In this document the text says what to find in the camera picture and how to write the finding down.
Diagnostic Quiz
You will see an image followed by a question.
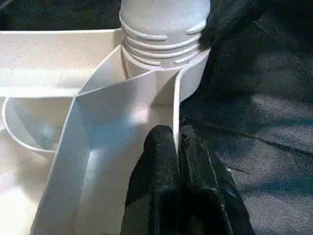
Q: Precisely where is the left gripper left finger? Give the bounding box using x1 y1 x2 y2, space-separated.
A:
120 124 183 235

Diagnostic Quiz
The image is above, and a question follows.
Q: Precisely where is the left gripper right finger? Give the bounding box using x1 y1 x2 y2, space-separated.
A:
178 124 255 235

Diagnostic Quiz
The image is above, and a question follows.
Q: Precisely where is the white plastic stool seat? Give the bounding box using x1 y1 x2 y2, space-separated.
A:
0 28 211 235

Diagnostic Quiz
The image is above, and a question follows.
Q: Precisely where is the white plastic table leg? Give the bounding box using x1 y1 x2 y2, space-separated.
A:
118 0 213 69

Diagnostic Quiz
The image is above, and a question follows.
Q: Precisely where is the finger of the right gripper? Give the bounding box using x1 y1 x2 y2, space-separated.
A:
197 0 265 51

